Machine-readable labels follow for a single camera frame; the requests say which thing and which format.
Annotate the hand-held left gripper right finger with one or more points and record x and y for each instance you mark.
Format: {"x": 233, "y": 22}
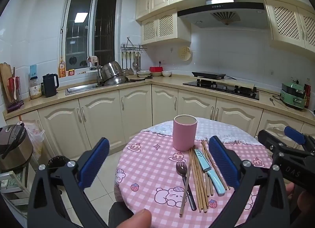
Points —
{"x": 224, "y": 164}

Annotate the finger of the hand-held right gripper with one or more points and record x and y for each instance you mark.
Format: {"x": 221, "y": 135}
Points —
{"x": 294, "y": 135}
{"x": 270, "y": 141}

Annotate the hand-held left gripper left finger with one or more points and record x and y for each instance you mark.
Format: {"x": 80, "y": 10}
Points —
{"x": 96, "y": 161}

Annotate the light blue knife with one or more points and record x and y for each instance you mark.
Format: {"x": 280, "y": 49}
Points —
{"x": 204, "y": 164}

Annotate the bunch of wooden chopsticks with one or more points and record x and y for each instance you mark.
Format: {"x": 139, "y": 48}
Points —
{"x": 196, "y": 181}

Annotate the pink cup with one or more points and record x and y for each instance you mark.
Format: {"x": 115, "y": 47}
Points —
{"x": 183, "y": 134}

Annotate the row of hanging kitchen utensils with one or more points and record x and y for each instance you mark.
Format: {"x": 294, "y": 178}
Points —
{"x": 130, "y": 63}

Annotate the person's right hand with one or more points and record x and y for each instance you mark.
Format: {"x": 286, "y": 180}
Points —
{"x": 304, "y": 205}

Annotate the person's left hand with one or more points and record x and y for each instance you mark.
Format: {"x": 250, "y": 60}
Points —
{"x": 135, "y": 219}

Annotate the white lace cloth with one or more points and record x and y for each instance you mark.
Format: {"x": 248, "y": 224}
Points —
{"x": 209, "y": 129}

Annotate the trash bin with black bag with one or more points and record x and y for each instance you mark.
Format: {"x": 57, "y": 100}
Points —
{"x": 57, "y": 161}

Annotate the green electric pot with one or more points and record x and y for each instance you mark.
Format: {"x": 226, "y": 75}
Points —
{"x": 292, "y": 95}

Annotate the metal spoon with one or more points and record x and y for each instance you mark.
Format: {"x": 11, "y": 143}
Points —
{"x": 272, "y": 100}

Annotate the pink checked tablecloth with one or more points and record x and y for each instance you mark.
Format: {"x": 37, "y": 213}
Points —
{"x": 152, "y": 164}

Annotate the dark cloth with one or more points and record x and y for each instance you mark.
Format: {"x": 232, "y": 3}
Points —
{"x": 118, "y": 214}

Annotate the plastic bag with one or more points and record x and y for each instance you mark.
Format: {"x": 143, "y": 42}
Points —
{"x": 35, "y": 136}

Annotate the black gas stove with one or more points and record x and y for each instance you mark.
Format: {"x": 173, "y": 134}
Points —
{"x": 221, "y": 90}

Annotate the steel sink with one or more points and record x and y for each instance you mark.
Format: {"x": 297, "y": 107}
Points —
{"x": 81, "y": 88}

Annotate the rice cooker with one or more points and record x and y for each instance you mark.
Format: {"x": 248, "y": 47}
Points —
{"x": 13, "y": 149}

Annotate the steel basin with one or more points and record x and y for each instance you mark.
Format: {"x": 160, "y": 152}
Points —
{"x": 118, "y": 80}

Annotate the white shelf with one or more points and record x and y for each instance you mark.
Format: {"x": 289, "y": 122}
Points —
{"x": 14, "y": 183}

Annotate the black kettle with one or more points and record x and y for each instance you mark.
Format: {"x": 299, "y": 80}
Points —
{"x": 50, "y": 85}

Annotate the black round trivet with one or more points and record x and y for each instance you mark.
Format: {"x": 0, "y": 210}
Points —
{"x": 137, "y": 79}

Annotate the small red box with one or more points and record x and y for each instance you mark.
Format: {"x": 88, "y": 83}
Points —
{"x": 71, "y": 72}

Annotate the steel stock pot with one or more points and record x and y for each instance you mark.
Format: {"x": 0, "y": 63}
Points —
{"x": 112, "y": 70}

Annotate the glass jar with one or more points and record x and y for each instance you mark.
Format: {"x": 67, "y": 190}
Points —
{"x": 35, "y": 88}

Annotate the beige kitchen countertop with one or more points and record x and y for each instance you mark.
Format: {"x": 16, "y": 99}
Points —
{"x": 172, "y": 81}

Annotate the orange packet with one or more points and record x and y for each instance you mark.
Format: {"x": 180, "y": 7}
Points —
{"x": 62, "y": 68}

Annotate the white bowl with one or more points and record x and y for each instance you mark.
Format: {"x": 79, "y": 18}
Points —
{"x": 166, "y": 73}
{"x": 144, "y": 73}

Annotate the faucet with pink cloth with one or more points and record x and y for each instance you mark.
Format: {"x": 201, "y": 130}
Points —
{"x": 93, "y": 60}

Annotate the red container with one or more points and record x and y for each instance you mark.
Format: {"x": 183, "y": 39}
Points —
{"x": 155, "y": 70}

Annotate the blue carton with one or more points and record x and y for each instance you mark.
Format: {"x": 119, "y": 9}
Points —
{"x": 33, "y": 71}

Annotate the wide cream lattice door cabinet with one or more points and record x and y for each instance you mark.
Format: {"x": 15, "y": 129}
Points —
{"x": 285, "y": 21}

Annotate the yellow round steamer plate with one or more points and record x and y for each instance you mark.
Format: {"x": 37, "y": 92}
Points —
{"x": 184, "y": 53}

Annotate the wooden cutting board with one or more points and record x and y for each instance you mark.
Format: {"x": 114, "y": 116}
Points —
{"x": 5, "y": 77}

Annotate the window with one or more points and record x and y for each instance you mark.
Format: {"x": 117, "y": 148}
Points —
{"x": 78, "y": 33}

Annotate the range hood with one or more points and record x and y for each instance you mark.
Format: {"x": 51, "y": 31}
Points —
{"x": 221, "y": 16}

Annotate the small cream lattice door cabinet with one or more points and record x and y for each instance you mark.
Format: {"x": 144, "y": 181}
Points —
{"x": 162, "y": 27}

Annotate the wall utensil rack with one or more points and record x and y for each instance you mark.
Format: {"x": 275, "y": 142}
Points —
{"x": 133, "y": 47}

